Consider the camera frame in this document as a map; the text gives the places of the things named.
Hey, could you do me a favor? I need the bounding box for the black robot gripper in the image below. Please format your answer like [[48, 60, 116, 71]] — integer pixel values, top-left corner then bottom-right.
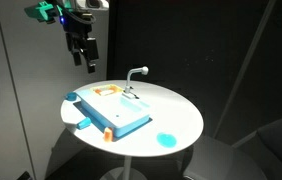
[[62, 12, 99, 73]]

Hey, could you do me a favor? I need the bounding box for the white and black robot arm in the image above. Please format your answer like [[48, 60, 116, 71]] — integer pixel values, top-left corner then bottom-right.
[[57, 0, 109, 73]]

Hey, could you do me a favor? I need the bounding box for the yellow dish rack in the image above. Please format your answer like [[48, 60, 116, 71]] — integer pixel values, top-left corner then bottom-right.
[[91, 84, 123, 96]]

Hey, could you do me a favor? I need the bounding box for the orange toy plate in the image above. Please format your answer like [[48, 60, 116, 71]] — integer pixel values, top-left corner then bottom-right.
[[95, 89, 114, 96]]

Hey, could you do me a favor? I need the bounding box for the blue toy mug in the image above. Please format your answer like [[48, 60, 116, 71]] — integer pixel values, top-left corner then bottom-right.
[[64, 92, 77, 101]]

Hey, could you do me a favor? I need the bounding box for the grey toy faucet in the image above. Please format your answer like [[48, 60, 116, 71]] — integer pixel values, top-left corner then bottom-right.
[[122, 66, 149, 99]]

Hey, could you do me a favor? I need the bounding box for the blue toy cup lying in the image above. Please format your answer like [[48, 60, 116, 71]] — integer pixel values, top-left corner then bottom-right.
[[76, 117, 91, 130]]

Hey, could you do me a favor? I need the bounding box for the light blue toy sink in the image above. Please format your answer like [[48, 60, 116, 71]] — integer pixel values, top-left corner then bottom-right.
[[76, 87, 150, 138]]

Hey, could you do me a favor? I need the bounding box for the orange toy cup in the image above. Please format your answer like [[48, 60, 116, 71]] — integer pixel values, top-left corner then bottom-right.
[[103, 127, 113, 142]]

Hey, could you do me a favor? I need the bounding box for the round white table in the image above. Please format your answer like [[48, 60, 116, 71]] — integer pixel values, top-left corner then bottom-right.
[[61, 80, 204, 180]]

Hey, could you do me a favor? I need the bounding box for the teal round saucer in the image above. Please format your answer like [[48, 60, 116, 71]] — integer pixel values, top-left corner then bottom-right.
[[156, 133, 177, 148]]

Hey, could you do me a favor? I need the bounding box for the grey chair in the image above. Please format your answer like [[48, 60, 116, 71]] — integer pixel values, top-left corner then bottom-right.
[[183, 118, 282, 180]]

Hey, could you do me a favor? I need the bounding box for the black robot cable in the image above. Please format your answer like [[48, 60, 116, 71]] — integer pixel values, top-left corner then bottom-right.
[[59, 4, 97, 25]]

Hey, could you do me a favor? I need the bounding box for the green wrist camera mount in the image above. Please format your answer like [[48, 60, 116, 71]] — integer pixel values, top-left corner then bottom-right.
[[24, 1, 64, 24]]

